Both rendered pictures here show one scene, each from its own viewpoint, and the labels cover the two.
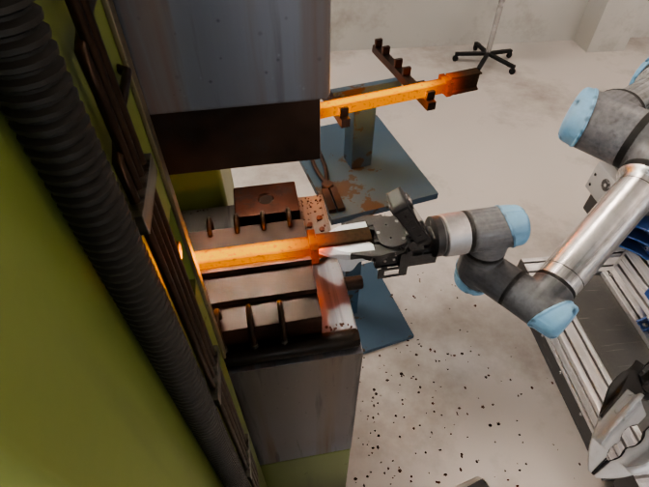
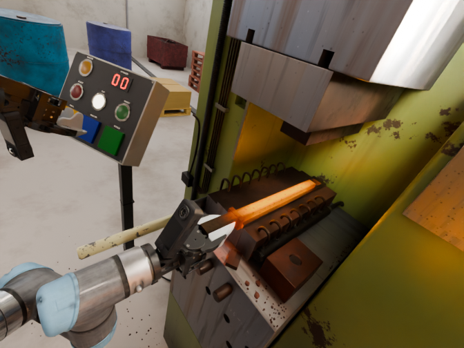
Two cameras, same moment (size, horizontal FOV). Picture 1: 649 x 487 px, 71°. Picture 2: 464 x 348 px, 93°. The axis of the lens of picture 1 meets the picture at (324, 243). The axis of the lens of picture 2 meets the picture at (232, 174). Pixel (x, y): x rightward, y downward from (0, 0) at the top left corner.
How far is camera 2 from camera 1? 84 cm
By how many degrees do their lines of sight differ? 92
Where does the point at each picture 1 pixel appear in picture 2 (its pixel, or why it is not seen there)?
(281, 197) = (287, 264)
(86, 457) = (211, 25)
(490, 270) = not seen: hidden behind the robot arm
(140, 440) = (213, 48)
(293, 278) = (233, 203)
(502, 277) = not seen: hidden behind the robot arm
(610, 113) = not seen: outside the picture
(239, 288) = (252, 194)
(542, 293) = (36, 277)
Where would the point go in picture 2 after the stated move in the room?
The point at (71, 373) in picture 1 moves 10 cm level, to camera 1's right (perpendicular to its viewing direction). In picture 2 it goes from (217, 16) to (184, 6)
